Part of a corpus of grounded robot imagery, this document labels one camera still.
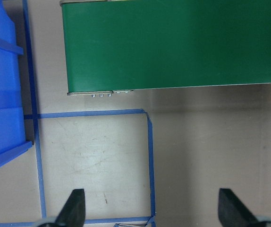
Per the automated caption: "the green conveyor belt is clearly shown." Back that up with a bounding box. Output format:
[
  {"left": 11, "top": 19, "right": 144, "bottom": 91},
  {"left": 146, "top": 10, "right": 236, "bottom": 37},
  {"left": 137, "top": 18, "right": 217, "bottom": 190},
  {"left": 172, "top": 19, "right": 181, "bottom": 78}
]
[{"left": 60, "top": 0, "right": 271, "bottom": 95}]

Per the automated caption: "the left blue plastic bin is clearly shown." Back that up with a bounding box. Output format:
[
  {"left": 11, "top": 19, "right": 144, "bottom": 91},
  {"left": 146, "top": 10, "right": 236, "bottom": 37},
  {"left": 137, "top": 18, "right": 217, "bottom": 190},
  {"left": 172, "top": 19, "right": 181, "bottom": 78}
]
[{"left": 0, "top": 0, "right": 32, "bottom": 167}]

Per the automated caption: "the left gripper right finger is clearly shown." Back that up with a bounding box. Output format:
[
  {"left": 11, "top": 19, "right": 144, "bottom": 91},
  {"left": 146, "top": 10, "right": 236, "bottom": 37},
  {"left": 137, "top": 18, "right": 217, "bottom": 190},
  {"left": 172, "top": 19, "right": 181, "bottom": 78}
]
[{"left": 218, "top": 188, "right": 271, "bottom": 227}]

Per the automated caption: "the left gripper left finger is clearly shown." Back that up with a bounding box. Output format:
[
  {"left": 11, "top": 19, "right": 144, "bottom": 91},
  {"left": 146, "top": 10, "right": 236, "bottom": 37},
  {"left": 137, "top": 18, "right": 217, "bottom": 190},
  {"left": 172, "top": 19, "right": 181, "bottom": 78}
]
[{"left": 40, "top": 188, "right": 86, "bottom": 227}]

